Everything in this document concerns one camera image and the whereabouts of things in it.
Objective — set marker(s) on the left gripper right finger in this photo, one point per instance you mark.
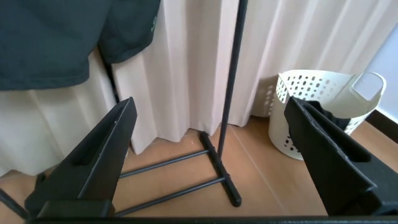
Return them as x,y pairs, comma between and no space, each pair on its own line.
329,168

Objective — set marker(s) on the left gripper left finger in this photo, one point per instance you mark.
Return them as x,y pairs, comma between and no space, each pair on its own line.
102,161

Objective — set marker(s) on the black garment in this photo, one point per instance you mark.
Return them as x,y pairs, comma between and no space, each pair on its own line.
335,119

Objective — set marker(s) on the black shorts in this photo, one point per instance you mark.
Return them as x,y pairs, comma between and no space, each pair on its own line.
46,46

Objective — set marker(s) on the white laundry basket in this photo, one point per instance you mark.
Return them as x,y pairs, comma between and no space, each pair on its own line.
314,84

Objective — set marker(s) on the black clothes rack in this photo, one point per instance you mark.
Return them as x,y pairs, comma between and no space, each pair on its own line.
231,77

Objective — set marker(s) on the white curtain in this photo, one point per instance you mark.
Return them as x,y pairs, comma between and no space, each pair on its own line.
37,124
186,62

